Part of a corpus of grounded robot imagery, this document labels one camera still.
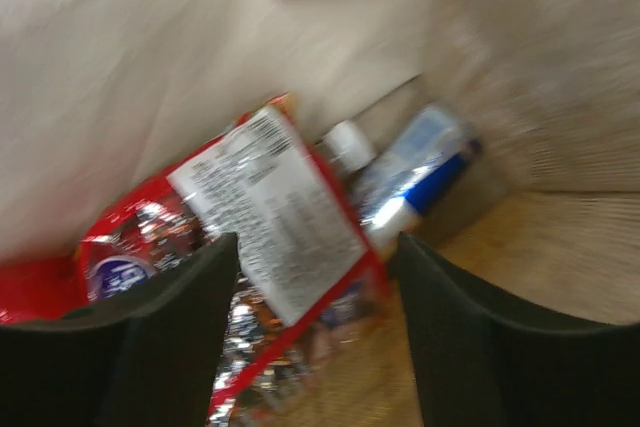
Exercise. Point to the blue silver can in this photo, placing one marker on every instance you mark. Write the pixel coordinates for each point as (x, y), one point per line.
(395, 191)

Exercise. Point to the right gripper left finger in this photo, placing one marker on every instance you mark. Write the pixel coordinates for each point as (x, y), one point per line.
(145, 357)

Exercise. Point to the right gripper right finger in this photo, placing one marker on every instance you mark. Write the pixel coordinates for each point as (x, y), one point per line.
(483, 356)

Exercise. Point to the brown paper bag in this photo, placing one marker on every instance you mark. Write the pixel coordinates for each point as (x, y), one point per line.
(99, 95)

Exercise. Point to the red candy bag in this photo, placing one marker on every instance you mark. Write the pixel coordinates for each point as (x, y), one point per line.
(308, 279)

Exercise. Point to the white capped bottle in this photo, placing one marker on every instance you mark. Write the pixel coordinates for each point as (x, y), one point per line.
(347, 148)

